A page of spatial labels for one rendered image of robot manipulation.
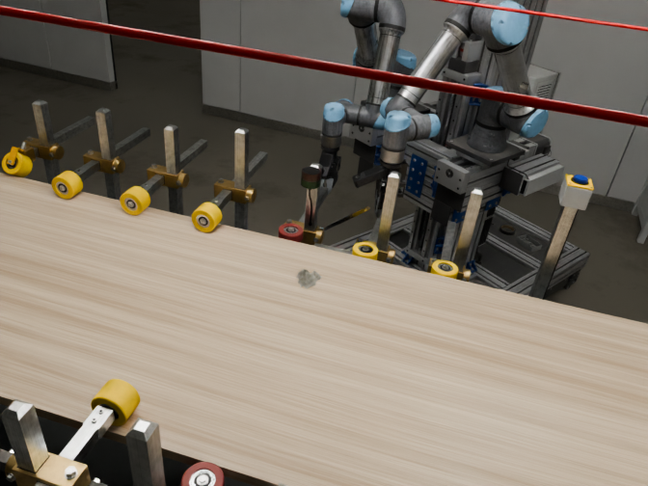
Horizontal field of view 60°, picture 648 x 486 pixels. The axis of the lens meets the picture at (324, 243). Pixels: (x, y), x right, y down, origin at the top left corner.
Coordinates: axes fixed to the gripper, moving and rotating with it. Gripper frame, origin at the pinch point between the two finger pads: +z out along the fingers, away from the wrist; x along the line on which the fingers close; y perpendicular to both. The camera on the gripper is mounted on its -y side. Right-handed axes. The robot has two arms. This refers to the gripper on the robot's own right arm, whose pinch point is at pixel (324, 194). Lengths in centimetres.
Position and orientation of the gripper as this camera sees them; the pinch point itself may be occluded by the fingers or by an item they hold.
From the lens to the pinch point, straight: 220.1
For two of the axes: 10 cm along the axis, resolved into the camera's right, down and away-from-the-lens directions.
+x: -9.6, -2.2, 1.8
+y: 2.7, -5.1, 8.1
